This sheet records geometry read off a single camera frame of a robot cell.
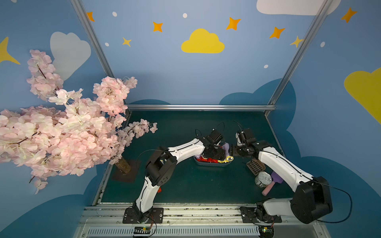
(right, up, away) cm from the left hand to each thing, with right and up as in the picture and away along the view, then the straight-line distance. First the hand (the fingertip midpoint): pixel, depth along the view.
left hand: (220, 154), depth 89 cm
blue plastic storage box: (-5, -6, +1) cm, 9 cm away
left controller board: (-43, -35, -17) cm, 58 cm away
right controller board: (+20, -36, -16) cm, 44 cm away
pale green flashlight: (+4, -2, -3) cm, 6 cm away
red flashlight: (-7, -4, -1) cm, 8 cm away
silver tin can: (+23, -13, -8) cm, 27 cm away
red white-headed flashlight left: (-35, -18, -9) cm, 41 cm away
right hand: (+9, +3, -2) cm, 10 cm away
